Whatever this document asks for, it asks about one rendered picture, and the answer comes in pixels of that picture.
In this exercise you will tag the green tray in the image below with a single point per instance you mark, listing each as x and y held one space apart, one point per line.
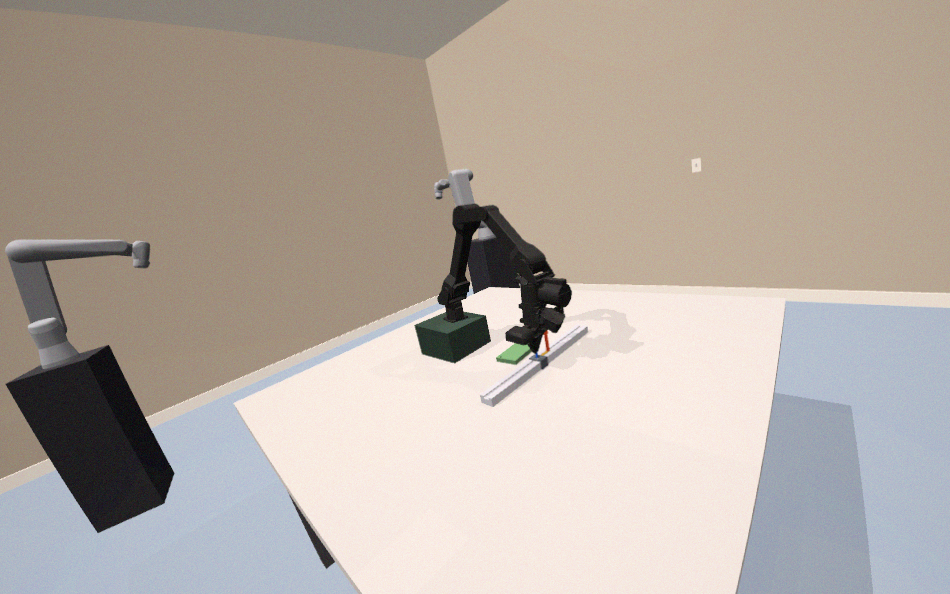
514 354

